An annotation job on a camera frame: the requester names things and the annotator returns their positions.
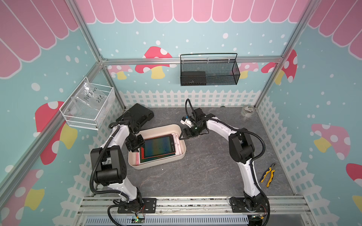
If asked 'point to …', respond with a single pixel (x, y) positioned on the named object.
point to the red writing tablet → (158, 147)
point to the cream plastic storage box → (147, 133)
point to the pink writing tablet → (140, 161)
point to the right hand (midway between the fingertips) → (183, 137)
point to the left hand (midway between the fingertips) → (142, 149)
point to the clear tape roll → (248, 111)
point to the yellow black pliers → (270, 171)
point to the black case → (138, 112)
